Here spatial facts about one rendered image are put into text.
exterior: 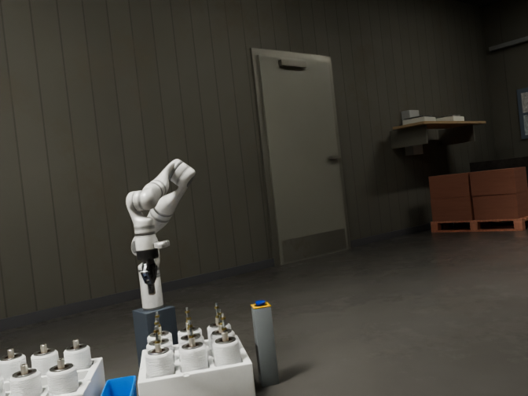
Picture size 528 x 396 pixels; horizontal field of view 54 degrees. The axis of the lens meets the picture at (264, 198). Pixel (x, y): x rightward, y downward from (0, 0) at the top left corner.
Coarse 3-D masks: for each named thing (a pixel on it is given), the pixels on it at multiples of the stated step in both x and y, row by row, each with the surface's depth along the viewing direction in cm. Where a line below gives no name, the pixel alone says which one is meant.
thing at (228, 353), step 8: (216, 344) 182; (224, 344) 181; (232, 344) 182; (216, 352) 182; (224, 352) 181; (232, 352) 181; (216, 360) 182; (224, 360) 181; (232, 360) 181; (240, 360) 186
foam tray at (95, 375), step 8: (96, 360) 203; (88, 368) 193; (96, 368) 193; (80, 376) 191; (88, 376) 184; (96, 376) 191; (8, 384) 188; (80, 384) 180; (88, 384) 177; (96, 384) 189; (104, 384) 205; (8, 392) 177; (48, 392) 174; (80, 392) 169; (88, 392) 176; (96, 392) 188
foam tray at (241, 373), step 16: (144, 352) 207; (176, 352) 202; (208, 352) 197; (240, 352) 193; (144, 368) 186; (176, 368) 182; (208, 368) 179; (224, 368) 178; (240, 368) 179; (144, 384) 173; (160, 384) 174; (176, 384) 175; (192, 384) 176; (208, 384) 177; (224, 384) 178; (240, 384) 179
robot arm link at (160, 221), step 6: (150, 210) 218; (150, 216) 217; (156, 216) 215; (162, 216) 215; (156, 222) 216; (162, 222) 217; (156, 228) 218; (132, 240) 228; (132, 246) 227; (132, 252) 228
